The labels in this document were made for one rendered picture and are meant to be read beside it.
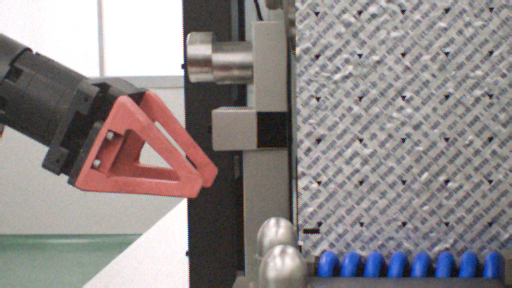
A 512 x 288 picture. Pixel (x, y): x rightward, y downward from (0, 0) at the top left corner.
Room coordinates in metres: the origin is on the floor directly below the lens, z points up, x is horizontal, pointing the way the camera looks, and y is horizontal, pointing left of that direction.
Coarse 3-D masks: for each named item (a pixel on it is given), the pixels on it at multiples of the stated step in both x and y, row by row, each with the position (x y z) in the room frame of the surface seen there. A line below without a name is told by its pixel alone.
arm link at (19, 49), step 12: (0, 36) 0.69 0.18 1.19; (0, 48) 0.68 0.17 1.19; (12, 48) 0.68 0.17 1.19; (24, 48) 0.69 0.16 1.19; (0, 60) 0.67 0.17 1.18; (12, 60) 0.67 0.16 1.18; (0, 72) 0.67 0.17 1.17; (12, 72) 0.68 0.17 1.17; (0, 84) 0.67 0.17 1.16; (0, 96) 0.68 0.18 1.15
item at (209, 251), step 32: (192, 0) 1.03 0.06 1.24; (224, 0) 1.02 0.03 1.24; (192, 32) 1.03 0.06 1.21; (224, 32) 1.02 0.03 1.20; (192, 96) 1.03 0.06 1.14; (224, 96) 1.02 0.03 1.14; (192, 128) 1.03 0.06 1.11; (224, 160) 1.02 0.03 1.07; (224, 192) 1.02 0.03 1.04; (192, 224) 1.03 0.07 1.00; (224, 224) 1.02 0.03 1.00; (192, 256) 1.03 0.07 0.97; (224, 256) 1.02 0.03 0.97
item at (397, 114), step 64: (320, 64) 0.68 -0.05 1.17; (384, 64) 0.68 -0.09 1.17; (448, 64) 0.67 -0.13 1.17; (320, 128) 0.68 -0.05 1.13; (384, 128) 0.68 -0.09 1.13; (448, 128) 0.67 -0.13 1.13; (320, 192) 0.68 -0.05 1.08; (384, 192) 0.68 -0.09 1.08; (448, 192) 0.67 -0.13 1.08; (320, 256) 0.68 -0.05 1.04; (384, 256) 0.68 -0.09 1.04
